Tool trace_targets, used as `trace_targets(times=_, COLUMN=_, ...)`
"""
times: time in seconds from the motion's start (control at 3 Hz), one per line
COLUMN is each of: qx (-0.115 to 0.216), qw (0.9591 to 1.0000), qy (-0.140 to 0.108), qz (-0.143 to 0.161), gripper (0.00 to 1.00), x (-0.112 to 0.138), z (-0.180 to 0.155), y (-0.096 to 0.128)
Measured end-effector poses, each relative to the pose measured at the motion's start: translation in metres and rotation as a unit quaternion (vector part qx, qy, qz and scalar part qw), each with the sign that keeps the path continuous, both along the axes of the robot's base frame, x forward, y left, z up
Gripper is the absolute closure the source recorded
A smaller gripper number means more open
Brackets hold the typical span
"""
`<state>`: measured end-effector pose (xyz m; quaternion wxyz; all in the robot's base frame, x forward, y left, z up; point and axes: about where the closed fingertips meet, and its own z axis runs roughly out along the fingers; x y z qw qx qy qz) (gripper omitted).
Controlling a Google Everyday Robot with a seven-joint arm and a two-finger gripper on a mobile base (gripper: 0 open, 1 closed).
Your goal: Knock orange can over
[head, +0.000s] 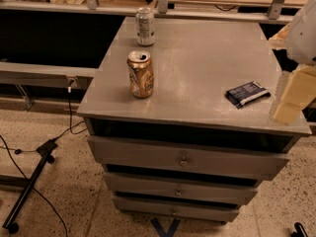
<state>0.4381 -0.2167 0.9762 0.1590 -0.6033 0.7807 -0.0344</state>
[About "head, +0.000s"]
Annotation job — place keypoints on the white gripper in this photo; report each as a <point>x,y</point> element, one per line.
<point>303,37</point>

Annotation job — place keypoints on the orange soda can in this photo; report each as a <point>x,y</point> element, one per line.
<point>141,74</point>

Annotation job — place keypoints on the silver soda can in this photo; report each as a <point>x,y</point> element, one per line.
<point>144,20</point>

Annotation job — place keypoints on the dark blue snack packet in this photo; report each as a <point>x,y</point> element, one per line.
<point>247,93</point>

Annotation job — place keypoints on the grey drawer cabinet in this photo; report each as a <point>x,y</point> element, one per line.
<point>186,151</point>

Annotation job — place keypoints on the black stand leg with wheels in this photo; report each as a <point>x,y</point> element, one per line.
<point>26,184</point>

